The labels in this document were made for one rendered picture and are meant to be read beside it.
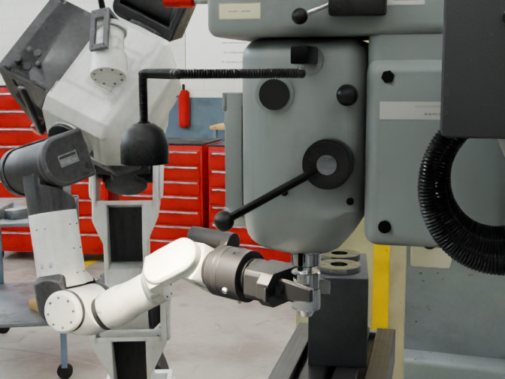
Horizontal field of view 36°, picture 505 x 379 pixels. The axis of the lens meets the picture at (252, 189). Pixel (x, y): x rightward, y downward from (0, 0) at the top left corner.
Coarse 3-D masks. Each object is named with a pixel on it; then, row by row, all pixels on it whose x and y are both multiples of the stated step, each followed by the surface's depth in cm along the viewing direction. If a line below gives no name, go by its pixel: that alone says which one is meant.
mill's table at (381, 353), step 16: (304, 336) 177; (368, 336) 180; (384, 336) 176; (288, 352) 167; (304, 352) 170; (368, 352) 173; (384, 352) 167; (288, 368) 158; (304, 368) 158; (320, 368) 158; (336, 368) 158; (352, 368) 158; (368, 368) 157; (384, 368) 157
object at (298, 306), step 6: (300, 282) 122; (306, 282) 121; (312, 282) 122; (318, 282) 122; (312, 288) 122; (318, 288) 123; (318, 294) 123; (318, 300) 123; (294, 306) 123; (300, 306) 122; (306, 306) 122; (312, 306) 122; (318, 306) 123
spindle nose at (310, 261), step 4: (292, 256) 122; (296, 256) 121; (304, 256) 121; (308, 256) 121; (312, 256) 121; (316, 256) 121; (320, 256) 122; (292, 260) 122; (296, 260) 122; (304, 260) 121; (308, 260) 121; (312, 260) 121; (316, 260) 122; (320, 260) 123; (292, 264) 122; (296, 264) 122; (304, 264) 121; (308, 264) 121; (312, 264) 121; (316, 264) 122; (320, 264) 123
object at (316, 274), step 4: (296, 268) 125; (316, 268) 125; (292, 272) 123; (296, 272) 122; (300, 272) 122; (304, 272) 122; (308, 272) 122; (312, 272) 122; (316, 272) 122; (320, 272) 123; (292, 276) 123; (296, 276) 122; (300, 276) 122; (304, 276) 121; (308, 276) 121; (312, 276) 122; (316, 276) 122; (320, 276) 123
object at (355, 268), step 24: (336, 264) 163; (360, 264) 161; (336, 288) 156; (360, 288) 155; (336, 312) 157; (360, 312) 156; (312, 336) 158; (336, 336) 157; (360, 336) 157; (312, 360) 159; (336, 360) 158; (360, 360) 158
